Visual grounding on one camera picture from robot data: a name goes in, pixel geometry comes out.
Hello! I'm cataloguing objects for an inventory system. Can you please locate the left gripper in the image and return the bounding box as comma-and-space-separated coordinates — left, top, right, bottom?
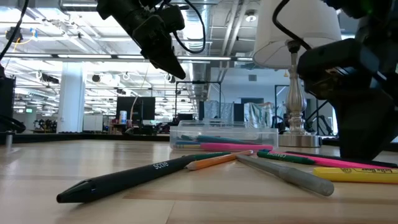
136, 13, 187, 80

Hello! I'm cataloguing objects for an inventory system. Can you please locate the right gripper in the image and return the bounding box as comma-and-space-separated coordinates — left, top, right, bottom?
331, 18, 398, 160

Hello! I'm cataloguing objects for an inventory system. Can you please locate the yellow highlighter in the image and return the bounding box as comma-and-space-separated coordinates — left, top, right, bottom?
313, 167, 398, 185

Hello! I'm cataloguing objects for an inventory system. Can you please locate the pink pen blue cap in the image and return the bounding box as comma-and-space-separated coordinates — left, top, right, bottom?
267, 150, 389, 170

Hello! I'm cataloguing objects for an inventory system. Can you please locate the green crayon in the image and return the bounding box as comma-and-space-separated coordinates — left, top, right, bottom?
191, 151, 231, 161
257, 149, 317, 166

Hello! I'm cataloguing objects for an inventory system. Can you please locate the grey marker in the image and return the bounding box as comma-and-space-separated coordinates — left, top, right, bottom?
236, 154, 335, 197

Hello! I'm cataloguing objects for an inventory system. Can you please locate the clear plastic supply box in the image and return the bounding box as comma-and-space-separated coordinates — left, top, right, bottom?
169, 119, 280, 152

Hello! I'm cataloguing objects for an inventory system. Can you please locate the orange pencil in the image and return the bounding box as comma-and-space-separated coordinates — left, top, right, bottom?
185, 149, 254, 171

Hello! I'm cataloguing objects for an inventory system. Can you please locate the thick black pen white print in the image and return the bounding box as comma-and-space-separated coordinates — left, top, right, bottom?
56, 154, 200, 205

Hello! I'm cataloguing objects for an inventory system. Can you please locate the black computer monitor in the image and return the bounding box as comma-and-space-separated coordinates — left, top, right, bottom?
116, 96, 156, 126

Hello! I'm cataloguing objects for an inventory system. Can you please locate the table lamp white shade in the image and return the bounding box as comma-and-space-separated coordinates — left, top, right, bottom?
252, 0, 343, 148

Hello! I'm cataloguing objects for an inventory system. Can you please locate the white cabinet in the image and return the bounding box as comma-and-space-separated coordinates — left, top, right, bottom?
83, 114, 104, 133

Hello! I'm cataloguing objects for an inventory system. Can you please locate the clear plastic wrapped equipment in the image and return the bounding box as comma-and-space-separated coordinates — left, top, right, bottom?
244, 101, 278, 129

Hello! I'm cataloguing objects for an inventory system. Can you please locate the white pillar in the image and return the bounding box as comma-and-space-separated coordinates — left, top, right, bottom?
57, 62, 87, 134

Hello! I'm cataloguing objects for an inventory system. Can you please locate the silver ventilation duct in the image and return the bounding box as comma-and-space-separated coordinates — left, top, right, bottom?
177, 2, 213, 100

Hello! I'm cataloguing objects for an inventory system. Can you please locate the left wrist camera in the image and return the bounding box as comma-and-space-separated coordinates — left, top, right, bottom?
160, 4, 187, 32

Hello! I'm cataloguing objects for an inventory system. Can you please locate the black power cable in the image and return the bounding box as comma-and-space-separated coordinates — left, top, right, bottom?
305, 99, 331, 123

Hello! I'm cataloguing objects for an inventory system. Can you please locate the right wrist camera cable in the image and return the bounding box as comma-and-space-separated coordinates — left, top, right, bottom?
272, 0, 312, 51

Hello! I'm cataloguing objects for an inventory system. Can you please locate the black aluminium table frame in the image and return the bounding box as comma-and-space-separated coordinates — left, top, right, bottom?
0, 132, 343, 149

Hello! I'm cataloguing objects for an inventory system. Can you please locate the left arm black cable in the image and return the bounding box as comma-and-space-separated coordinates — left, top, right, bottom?
0, 0, 30, 62

